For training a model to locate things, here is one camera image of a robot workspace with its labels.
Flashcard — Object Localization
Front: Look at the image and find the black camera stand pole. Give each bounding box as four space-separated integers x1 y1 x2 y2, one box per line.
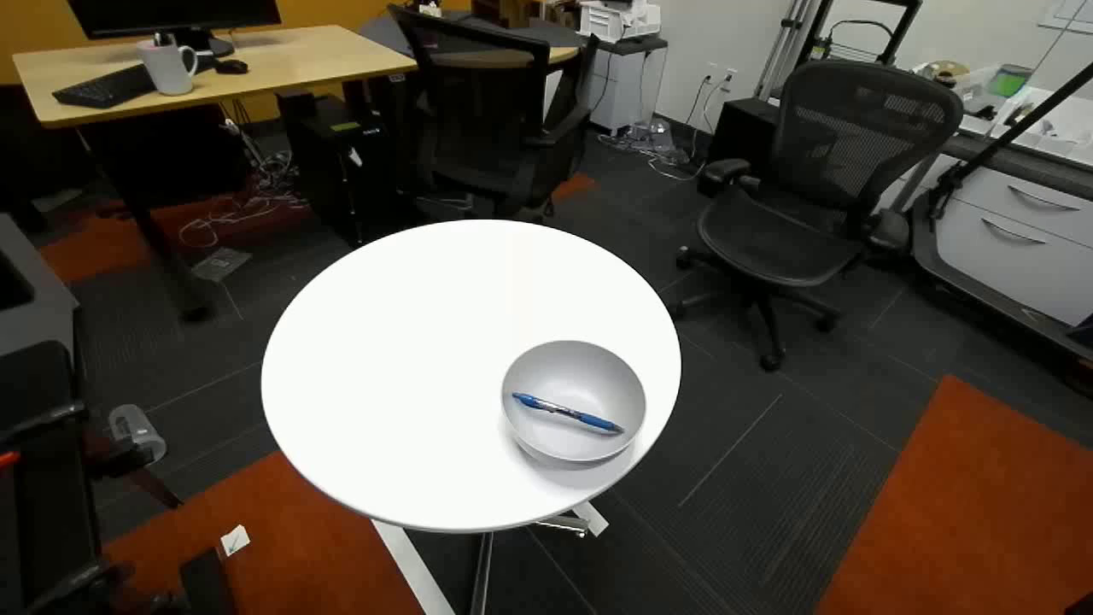
926 60 1093 226

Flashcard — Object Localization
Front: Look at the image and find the black computer tower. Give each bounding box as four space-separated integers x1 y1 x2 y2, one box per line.
278 89 400 247

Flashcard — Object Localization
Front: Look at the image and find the white mug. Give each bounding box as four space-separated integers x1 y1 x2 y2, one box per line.
138 37 206 100

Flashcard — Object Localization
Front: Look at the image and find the white drawer cabinet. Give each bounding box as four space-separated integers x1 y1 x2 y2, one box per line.
928 133 1093 336

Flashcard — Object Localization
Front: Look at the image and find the black support post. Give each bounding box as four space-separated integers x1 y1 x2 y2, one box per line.
174 542 243 615

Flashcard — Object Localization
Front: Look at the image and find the light wooden desk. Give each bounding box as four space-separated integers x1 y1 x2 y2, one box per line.
9 25 419 325

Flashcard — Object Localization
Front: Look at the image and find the white device green screen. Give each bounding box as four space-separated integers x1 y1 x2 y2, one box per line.
982 60 1038 106

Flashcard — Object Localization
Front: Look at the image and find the white floor tag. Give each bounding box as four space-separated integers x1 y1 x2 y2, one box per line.
214 524 257 561

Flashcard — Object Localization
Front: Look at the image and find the black high-back office chair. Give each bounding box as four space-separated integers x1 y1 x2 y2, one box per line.
387 3 602 226

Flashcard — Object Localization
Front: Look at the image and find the blue pen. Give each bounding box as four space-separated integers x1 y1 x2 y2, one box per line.
508 389 630 439

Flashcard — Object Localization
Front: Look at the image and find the black monitor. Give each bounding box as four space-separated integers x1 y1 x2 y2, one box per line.
66 0 283 60

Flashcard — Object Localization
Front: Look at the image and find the white printer on stand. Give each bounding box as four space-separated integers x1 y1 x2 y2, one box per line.
574 0 671 139

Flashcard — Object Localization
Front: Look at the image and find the black clamp orange handle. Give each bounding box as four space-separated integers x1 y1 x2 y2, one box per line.
0 397 189 516

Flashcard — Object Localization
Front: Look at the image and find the black keyboard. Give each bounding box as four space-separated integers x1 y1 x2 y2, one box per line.
49 60 160 112

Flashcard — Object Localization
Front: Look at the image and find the white bowl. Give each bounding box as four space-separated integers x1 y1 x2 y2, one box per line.
498 339 649 469

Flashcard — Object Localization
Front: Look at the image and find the black mesh office chair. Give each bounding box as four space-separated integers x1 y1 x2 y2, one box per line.
671 57 968 376

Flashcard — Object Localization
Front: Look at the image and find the white table base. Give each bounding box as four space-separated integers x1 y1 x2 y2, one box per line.
368 500 610 615

